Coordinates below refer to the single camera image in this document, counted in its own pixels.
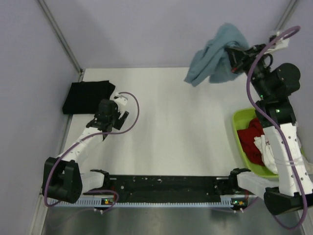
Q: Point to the green plastic basket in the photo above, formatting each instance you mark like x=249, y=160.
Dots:
x=240, y=120

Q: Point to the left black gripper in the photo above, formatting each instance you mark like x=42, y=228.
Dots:
x=120, y=119

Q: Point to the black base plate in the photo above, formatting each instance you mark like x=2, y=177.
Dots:
x=141, y=188

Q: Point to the aluminium frame post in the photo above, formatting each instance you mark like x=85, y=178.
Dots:
x=59, y=35
x=288, y=12

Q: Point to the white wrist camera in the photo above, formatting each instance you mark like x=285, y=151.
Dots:
x=120, y=100
x=280, y=44

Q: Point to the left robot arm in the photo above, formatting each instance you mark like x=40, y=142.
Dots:
x=63, y=178

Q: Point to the blue t-shirt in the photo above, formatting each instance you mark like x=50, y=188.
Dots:
x=212, y=61

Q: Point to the grey slotted cable duct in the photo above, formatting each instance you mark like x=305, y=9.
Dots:
x=98, y=202

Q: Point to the left aluminium frame post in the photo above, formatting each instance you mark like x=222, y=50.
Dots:
x=59, y=35

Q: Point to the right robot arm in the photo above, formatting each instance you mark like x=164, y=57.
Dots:
x=277, y=118

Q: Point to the white t-shirt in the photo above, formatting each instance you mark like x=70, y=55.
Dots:
x=264, y=147

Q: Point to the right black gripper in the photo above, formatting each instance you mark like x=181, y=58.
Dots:
x=239, y=58

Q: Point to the right aluminium frame post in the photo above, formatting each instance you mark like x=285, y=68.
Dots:
x=288, y=12

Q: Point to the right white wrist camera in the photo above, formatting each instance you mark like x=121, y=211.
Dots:
x=280, y=44

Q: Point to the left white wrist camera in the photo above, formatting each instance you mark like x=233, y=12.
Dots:
x=120, y=100

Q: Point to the red t-shirt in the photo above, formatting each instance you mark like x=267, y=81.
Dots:
x=247, y=138

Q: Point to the folded black t-shirt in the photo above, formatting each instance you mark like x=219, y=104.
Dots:
x=84, y=97

